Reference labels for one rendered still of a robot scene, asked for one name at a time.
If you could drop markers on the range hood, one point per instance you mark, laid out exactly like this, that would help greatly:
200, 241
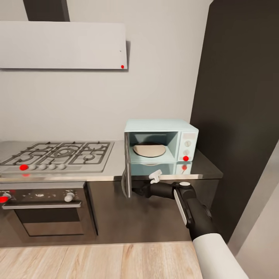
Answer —
50, 40

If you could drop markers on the fridge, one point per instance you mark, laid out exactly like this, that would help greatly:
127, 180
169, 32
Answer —
236, 110

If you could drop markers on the microwave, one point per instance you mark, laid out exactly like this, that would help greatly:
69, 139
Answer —
156, 140

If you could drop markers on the oven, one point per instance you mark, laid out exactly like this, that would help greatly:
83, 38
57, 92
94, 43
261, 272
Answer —
49, 211

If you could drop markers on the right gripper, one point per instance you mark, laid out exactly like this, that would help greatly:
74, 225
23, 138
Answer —
150, 189

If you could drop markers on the burner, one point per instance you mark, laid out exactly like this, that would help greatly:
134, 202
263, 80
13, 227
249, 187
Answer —
55, 157

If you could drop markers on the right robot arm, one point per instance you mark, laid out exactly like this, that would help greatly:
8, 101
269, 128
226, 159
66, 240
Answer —
215, 259

